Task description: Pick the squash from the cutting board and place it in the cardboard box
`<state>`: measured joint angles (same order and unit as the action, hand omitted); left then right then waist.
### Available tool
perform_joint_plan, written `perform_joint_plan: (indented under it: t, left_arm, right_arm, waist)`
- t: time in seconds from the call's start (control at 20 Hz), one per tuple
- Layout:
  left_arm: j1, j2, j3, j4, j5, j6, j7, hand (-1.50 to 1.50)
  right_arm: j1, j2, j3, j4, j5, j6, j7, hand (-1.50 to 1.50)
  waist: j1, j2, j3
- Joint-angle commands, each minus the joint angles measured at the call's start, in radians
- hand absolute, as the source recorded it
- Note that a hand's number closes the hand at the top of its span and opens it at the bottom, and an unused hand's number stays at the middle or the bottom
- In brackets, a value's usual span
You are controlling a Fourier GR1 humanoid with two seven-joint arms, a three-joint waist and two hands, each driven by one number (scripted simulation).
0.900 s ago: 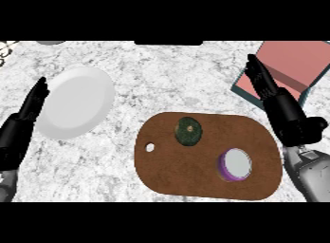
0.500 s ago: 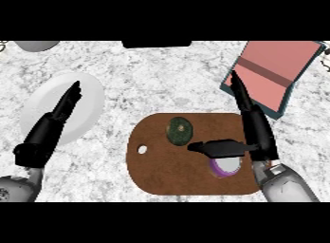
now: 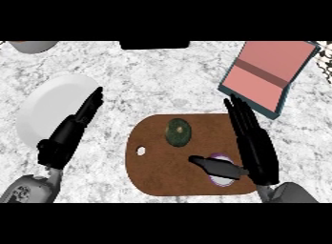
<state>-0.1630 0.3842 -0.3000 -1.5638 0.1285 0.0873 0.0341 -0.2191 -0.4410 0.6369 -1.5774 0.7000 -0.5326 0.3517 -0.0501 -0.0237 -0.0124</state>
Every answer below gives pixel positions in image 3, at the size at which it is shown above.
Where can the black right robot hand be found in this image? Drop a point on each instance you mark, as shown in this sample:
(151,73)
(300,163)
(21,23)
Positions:
(253,149)

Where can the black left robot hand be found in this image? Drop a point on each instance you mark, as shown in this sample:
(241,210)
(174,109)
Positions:
(65,136)

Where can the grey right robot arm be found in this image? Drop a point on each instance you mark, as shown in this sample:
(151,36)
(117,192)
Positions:
(287,193)

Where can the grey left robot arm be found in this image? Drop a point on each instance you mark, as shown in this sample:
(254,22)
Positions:
(29,189)

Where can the brown wooden cutting board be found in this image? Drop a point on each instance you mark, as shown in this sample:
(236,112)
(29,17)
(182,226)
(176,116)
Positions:
(173,165)

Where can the white plate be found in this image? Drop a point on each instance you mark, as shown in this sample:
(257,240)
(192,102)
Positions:
(49,105)

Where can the grey bowl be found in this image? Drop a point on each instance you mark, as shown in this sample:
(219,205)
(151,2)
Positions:
(32,46)

